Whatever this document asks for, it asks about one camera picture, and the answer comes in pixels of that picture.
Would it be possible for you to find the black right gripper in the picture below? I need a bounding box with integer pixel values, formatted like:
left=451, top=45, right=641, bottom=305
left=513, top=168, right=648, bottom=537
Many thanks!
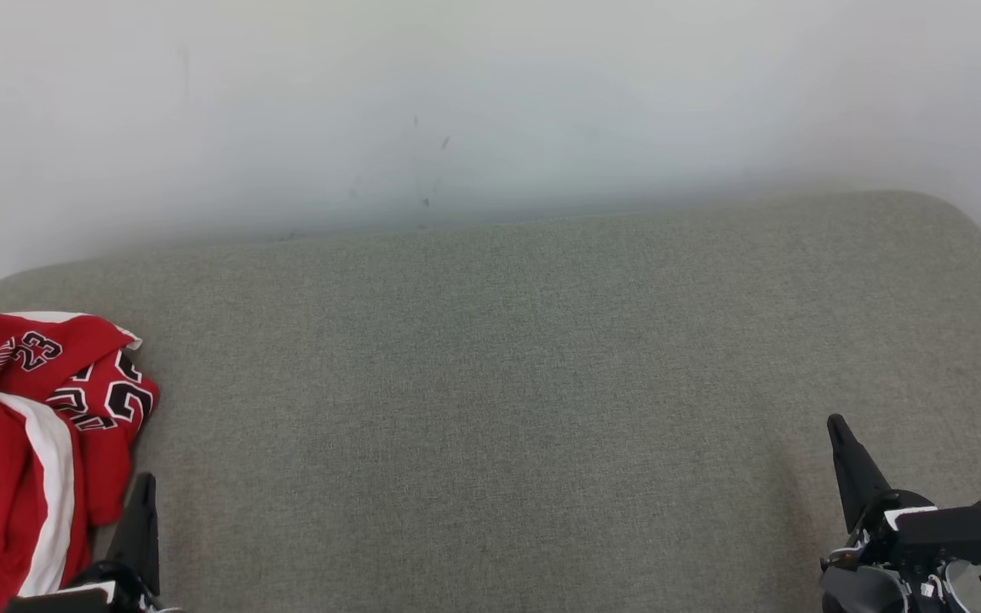
left=820, top=414, right=938, bottom=613

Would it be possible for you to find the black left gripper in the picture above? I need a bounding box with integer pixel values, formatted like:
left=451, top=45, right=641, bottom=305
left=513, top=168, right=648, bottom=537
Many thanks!
left=3, top=473, right=182, bottom=613

